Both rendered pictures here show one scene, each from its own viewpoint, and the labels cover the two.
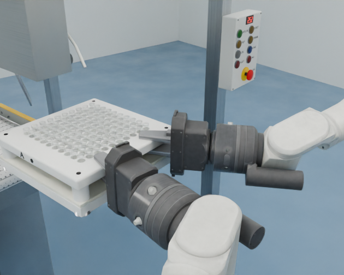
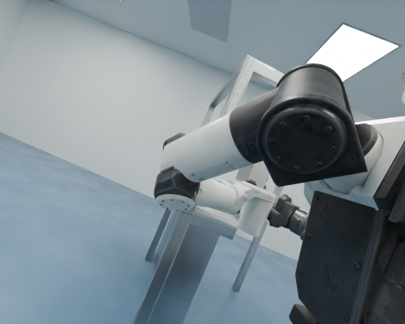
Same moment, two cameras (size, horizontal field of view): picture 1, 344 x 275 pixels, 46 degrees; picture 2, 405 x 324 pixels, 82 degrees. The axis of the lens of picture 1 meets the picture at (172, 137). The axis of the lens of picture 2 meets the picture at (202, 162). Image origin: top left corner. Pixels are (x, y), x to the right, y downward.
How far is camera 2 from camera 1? 48 cm
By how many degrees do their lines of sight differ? 49
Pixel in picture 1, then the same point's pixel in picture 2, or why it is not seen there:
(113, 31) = not seen: hidden behind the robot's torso
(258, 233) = (279, 217)
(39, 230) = (204, 261)
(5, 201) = (202, 224)
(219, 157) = (294, 218)
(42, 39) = (257, 170)
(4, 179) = (208, 213)
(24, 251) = (192, 265)
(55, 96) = (257, 240)
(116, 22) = not seen: hidden behind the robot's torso
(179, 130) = (282, 199)
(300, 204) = not seen: outside the picture
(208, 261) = (245, 186)
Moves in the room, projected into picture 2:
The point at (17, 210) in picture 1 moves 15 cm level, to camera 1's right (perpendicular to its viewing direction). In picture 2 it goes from (203, 242) to (221, 256)
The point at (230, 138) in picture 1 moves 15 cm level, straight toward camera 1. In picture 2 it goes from (304, 213) to (280, 204)
